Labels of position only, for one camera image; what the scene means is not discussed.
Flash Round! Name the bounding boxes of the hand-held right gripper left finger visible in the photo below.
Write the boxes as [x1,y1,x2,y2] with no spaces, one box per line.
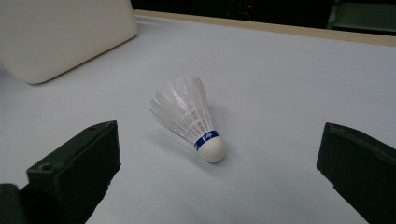
[19,119,121,224]

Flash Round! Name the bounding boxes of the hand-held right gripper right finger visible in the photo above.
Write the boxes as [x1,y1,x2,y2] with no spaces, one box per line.
[316,121,396,224]

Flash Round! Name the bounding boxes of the white feather shuttlecock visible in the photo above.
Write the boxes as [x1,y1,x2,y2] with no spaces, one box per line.
[149,75,227,164]

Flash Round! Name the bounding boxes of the white rounded box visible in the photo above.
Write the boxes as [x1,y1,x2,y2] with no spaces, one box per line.
[0,0,138,85]

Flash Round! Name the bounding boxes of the grey metal stand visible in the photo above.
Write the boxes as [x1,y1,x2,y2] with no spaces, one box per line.
[326,0,396,35]

